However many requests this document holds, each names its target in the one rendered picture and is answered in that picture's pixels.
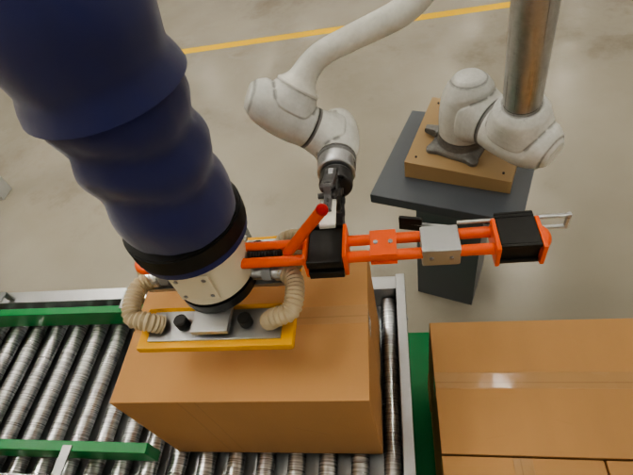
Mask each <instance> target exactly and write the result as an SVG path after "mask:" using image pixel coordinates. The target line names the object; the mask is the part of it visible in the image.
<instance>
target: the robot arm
mask: <svg viewBox="0 0 633 475"><path fill-rule="evenodd" d="M433 1H434V0H392V1H391V2H389V3H387V4H386V5H384V6H382V7H380V8H378V9H376V10H374V11H372V12H370V13H368V14H367V15H365V16H363V17H361V18H359V19H357V20H355V21H354V22H352V23H350V24H348V25H345V26H343V27H341V28H339V29H337V30H335V31H334V32H332V33H331V34H329V35H327V36H325V37H323V38H322V39H320V40H318V41H316V42H315V43H314V44H312V45H311V46H310V47H309V48H308V49H307V50H306V51H305V52H304V53H303V54H302V55H301V56H300V58H299V59H298V60H297V62H296V63H295V64H294V66H293V67H292V68H291V69H290V70H289V71H288V72H286V73H284V74H278V76H277V78H276V79H274V80H271V79H269V78H266V77H265V78H258V79H255V80H254V81H252V82H251V83H250V85H249V87H248V90H247V93H246V97H245V101H244V108H245V110H246V112H247V113H248V115H249V117H250V118H251V119H252V120H253V121H254V122H255V123H256V124H257V125H258V126H260V127H261V128H263V129H264V130H266V131H267V132H269V133H270V134H271V135H273V136H275V137H276V138H278V139H281V140H284V141H286V142H288V143H292V144H295V145H297V146H300V147H301V148H302V149H304V150H306V151H307V152H308V153H310V154H311V155H312V156H313V157H314V158H315V159H317V169H316V174H317V177H318V179H319V184H318V185H319V189H320V191H321V192H322V193H318V194H317V198H318V199H324V200H321V203H322V204H325V205H326V206H327V207H328V208H329V212H328V214H327V215H326V216H325V217H324V218H323V219H322V220H321V221H320V223H319V229H329V228H335V224H336V223H337V222H343V224H345V215H346V213H345V212H346V210H345V203H346V198H345V196H347V195H348V194H350V192H351V190H352V187H353V180H354V178H355V176H356V174H355V171H356V157H357V155H358V153H359V143H360V140H359V131H358V126H357V123H356V121H355V119H354V117H353V116H352V115H351V113H350V112H348V111H347V110H345V109H344V108H333V109H330V110H324V109H322V108H320V107H318V106H317V98H318V96H317V91H316V83H317V79H318V77H319V75H320V73H321V72H322V71H323V69H324V68H325V67H326V66H328V65H329V64H330V63H332V62H333V61H335V60H337V59H339V58H341V57H343V56H345V55H348V54H350V53H352V52H354V51H356V50H358V49H361V48H363V47H365V46H367V45H369V44H370V43H373V42H375V41H378V40H380V39H382V38H385V37H387V36H389V35H391V34H393V33H395V32H397V31H399V30H400V29H402V28H403V27H405V26H407V25H409V24H410V23H412V22H413V21H414V20H415V19H417V18H418V17H419V16H420V15H421V14H422V13H423V12H424V11H425V10H426V9H427V8H428V7H429V6H430V5H431V3H432V2H433ZM560 3H561V0H511V3H510V16H509V28H508V39H507V52H506V64H505V75H504V88H503V94H502V93H501V92H500V91H499V90H498V89H497V88H496V87H495V82H494V80H493V79H492V77H491V76H489V75H488V74H487V73H485V72H484V71H482V70H480V69H477V68H466V69H462V70H460V71H458V72H456V73H455V74H454V75H453V76H452V77H451V79H450V80H449V81H448V82H447V83H446V86H445V88H444V90H443V93H442V96H441V101H440V106H439V121H438V123H439V125H435V124H427V125H426V128H425V132H426V133H428V134H430V135H431V136H433V137H434V140H433V141H432V142H431V143H430V144H429V145H428V146H427V148H426V152H427V153H428V154H435V155H439V156H444V157H447V158H450V159H453V160H457V161H460V162H462V163H464V164H466V165H468V166H469V167H476V166H477V165H478V162H479V158H480V156H481V154H482V153H483V151H484V149H485V150H487V151H488V152H490V153H491V154H493V155H495V156H497V157H499V158H501V159H503V160H505V161H507V162H509V163H511V164H512V165H514V166H517V167H521V168H525V169H534V170H537V169H539V168H544V167H546V166H547V165H549V164H550V163H551V162H552V161H553V160H554V159H555V158H556V156H557V155H558V154H559V152H560V151H561V149H562V147H563V145H564V133H563V131H562V128H561V126H560V124H559V123H556V122H555V116H554V113H553V110H552V106H551V103H550V101H549V99H548V98H547V97H546V96H545V95H544V89H545V84H546V78H547V74H548V68H549V63H550V58H551V53H552V47H553V42H554V38H555V34H556V28H557V23H558V18H559V13H560ZM341 208H342V209H341Z"/></svg>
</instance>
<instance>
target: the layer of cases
mask: <svg viewBox="0 0 633 475"><path fill-rule="evenodd" d="M429 379H430V400H431V411H432V422H433V433H434V444H435V455H436V466H437V475H633V319H558V320H518V321H479V322H438V323H430V335H429Z"/></svg>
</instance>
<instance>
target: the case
mask: <svg viewBox="0 0 633 475"><path fill-rule="evenodd" d="M301 275H302V276H303V280H304V285H305V292H304V294H305V295H304V302H303V307H302V311H301V312H300V315H299V317H298V318H297V325H296V334H295V344H294V348H293V349H279V350H242V351H204V352H139V351H138V350H137V345H138V341H139V338H140V335H141V332H142V331H140V330H135V332H134V333H133V336H132V339H131V342H130V345H129V348H128V351H127V354H126V356H125V358H124V361H123V364H122V369H121V372H120V374H119V377H118V380H117V383H116V385H115V388H114V391H113V394H112V396H111V399H110V402H109V403H110V404H112V405H113V406H115V407H116V408H118V409H119V410H121V411H122V412H124V413H125V414H126V415H127V416H128V417H130V418H132V419H133V420H135V421H136V422H138V423H139V424H140V425H142V426H143V427H145V428H146V429H148V430H149V431H151V432H152V433H154V434H155V435H157V436H158V437H160V438H161V439H163V440H164V441H166V442H167V443H169V444H170V445H171V446H173V447H174V448H176V449H177V450H179V451H206V452H284V453H361V454H383V436H382V409H381V353H380V325H379V319H378V313H377V306H376V301H375V295H374V288H373V283H372V277H371V270H370V265H369V262H354V263H349V275H346V274H345V277H337V278H319V279H311V278H310V277H307V274H306V271H305V268H304V266H302V269H301ZM284 293H285V286H278V287H254V288H253V289H252V291H251V292H250V294H249V295H248V296H247V297H246V298H245V299H244V300H243V301H242V302H241V303H239V304H237V305H245V304H267V303H284V296H285V295H284ZM179 307H190V306H189V305H188V304H187V303H186V302H185V300H183V299H182V298H181V296H180V295H179V294H178V292H177V291H166V292H149V290H148V293H147V296H146V299H145V302H144V305H143V307H142V311H143V312H144V311H146V312H147V313H149V310H150V309H157V308H179Z"/></svg>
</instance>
